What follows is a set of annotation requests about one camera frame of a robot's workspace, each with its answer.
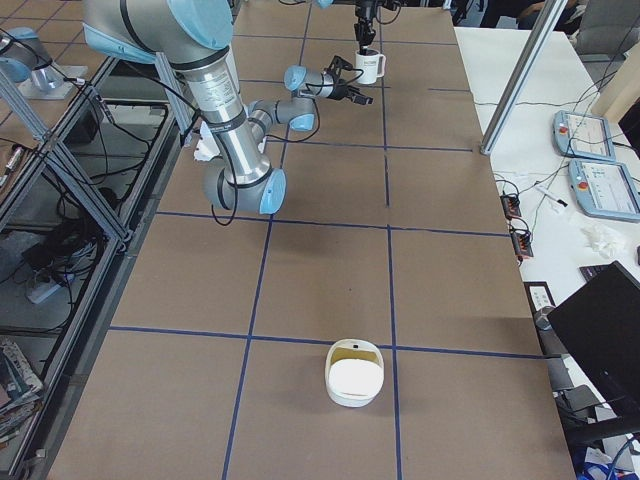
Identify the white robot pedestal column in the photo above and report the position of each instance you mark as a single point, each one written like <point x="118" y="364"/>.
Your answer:
<point x="210" y="135"/>

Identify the orange black usb hub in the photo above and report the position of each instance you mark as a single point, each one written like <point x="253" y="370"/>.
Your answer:
<point x="511" y="206"/>

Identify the crumpled white tissue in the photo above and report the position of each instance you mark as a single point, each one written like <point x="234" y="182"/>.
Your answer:
<point x="603" y="240"/>

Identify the upper teach pendant tablet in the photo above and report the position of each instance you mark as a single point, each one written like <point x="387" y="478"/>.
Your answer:
<point x="583" y="136"/>

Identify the stack of books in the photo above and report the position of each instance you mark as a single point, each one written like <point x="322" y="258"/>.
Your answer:
<point x="21" y="390"/>

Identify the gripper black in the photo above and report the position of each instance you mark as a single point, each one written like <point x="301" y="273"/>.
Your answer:
<point x="341" y="90"/>
<point x="364" y="25"/>

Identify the black white marker pen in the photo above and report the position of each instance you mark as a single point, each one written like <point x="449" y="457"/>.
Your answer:
<point x="547" y="193"/>

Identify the lower teach pendant tablet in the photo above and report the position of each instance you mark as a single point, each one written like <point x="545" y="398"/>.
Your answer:
<point x="604" y="189"/>

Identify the white mug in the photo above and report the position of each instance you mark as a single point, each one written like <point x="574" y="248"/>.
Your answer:
<point x="371" y="65"/>

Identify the teach pendant tablet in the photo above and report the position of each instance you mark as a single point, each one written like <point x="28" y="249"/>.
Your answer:
<point x="583" y="136"/>
<point x="604" y="189"/>

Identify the black computer monitor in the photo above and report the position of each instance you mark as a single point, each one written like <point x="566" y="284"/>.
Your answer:
<point x="599" y="327"/>

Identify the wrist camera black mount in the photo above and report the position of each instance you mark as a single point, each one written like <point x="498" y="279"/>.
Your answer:
<point x="338" y="65"/>

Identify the aluminium frame post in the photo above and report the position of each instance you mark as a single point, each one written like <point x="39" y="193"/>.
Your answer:
<point x="542" y="29"/>

